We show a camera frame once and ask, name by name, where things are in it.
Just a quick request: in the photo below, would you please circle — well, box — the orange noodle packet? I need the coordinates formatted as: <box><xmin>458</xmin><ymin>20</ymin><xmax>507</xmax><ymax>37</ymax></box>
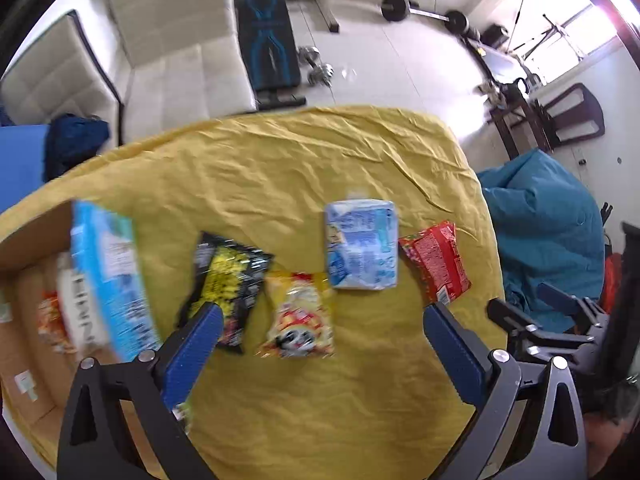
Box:
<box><xmin>37</xmin><ymin>290</ymin><xmax>77</xmax><ymax>356</ymax></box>

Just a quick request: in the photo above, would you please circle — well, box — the black blue exercise mat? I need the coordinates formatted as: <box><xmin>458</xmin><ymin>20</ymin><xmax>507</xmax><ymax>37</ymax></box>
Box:
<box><xmin>235</xmin><ymin>0</ymin><xmax>307</xmax><ymax>109</ymax></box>

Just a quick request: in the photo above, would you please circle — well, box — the light blue tissue pack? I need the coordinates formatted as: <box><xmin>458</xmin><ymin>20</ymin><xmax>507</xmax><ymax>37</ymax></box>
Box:
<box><xmin>325</xmin><ymin>199</ymin><xmax>401</xmax><ymax>292</ymax></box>

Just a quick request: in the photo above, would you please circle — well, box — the dark wooden desk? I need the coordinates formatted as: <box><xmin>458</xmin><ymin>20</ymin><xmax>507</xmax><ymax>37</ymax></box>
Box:
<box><xmin>465</xmin><ymin>35</ymin><xmax>557</xmax><ymax>161</ymax></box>

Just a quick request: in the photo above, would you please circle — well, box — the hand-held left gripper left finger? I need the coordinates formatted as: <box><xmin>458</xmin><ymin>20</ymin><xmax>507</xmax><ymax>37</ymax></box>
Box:
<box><xmin>57</xmin><ymin>302</ymin><xmax>224</xmax><ymax>480</ymax></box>

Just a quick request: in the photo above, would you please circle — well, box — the barbell with black plates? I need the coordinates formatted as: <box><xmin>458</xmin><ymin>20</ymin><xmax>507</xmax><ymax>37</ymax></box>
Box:
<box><xmin>381</xmin><ymin>0</ymin><xmax>472</xmax><ymax>37</ymax></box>

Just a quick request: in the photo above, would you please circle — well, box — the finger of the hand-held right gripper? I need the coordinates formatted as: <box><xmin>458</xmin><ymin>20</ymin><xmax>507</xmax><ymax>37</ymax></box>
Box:
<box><xmin>537</xmin><ymin>282</ymin><xmax>608</xmax><ymax>332</ymax></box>
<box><xmin>486</xmin><ymin>298</ymin><xmax>556</xmax><ymax>358</ymax></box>

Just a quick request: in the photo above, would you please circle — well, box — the white packet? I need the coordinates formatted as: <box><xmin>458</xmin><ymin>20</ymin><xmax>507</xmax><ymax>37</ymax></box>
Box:
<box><xmin>56</xmin><ymin>252</ymin><xmax>110</xmax><ymax>354</ymax></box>

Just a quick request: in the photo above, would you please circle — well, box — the yellow tablecloth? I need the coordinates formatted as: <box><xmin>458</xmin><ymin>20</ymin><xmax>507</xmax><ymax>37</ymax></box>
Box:
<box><xmin>0</xmin><ymin>105</ymin><xmax>505</xmax><ymax>480</ymax></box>

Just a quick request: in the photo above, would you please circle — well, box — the black chair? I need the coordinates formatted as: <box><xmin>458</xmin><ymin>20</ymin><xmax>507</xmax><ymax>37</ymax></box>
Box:
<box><xmin>536</xmin><ymin>82</ymin><xmax>606</xmax><ymax>152</ymax></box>

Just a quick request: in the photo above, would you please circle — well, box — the person's right forearm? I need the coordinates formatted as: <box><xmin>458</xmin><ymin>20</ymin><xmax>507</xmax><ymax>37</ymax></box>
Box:
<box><xmin>582</xmin><ymin>409</ymin><xmax>638</xmax><ymax>480</ymax></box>

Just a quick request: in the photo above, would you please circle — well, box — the cardboard box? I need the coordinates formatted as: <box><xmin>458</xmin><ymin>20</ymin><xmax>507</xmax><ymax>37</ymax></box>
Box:
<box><xmin>0</xmin><ymin>199</ymin><xmax>166</xmax><ymax>463</ymax></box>

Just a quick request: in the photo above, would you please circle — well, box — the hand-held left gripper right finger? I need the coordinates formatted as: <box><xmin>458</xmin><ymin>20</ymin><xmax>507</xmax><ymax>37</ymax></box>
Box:
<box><xmin>422</xmin><ymin>302</ymin><xmax>588</xmax><ymax>480</ymax></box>

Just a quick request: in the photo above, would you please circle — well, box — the white padded chair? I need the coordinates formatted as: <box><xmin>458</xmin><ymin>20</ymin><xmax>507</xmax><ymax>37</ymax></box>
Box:
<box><xmin>105</xmin><ymin>0</ymin><xmax>258</xmax><ymax>143</ymax></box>
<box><xmin>0</xmin><ymin>10</ymin><xmax>124</xmax><ymax>128</ymax></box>

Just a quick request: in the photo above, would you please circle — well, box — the teal bean bag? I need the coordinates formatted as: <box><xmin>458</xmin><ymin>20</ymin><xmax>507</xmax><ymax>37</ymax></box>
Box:
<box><xmin>476</xmin><ymin>149</ymin><xmax>609</xmax><ymax>333</ymax></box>

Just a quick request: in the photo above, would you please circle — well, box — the red noodle packet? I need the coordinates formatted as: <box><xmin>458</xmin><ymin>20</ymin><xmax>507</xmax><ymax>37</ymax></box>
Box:
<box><xmin>398</xmin><ymin>221</ymin><xmax>472</xmax><ymax>306</ymax></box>

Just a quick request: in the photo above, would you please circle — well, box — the black and yellow noodle packet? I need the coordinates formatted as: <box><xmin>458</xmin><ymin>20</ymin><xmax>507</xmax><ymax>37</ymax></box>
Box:
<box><xmin>177</xmin><ymin>231</ymin><xmax>275</xmax><ymax>356</ymax></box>

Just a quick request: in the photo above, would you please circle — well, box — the dark blue bag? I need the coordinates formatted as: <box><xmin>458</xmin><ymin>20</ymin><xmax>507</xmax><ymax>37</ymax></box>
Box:
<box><xmin>44</xmin><ymin>115</ymin><xmax>111</xmax><ymax>182</ymax></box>

